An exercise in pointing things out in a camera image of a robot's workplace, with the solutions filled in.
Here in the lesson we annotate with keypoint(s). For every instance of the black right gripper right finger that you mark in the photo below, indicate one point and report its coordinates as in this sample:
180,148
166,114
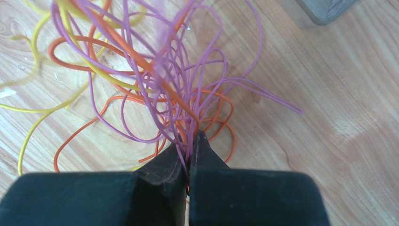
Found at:
222,196

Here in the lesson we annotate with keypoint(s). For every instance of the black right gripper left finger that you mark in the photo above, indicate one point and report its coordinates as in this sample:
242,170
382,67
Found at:
153,195

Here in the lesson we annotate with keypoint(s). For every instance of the wooden chessboard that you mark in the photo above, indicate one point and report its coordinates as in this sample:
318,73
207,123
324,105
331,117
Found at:
308,14

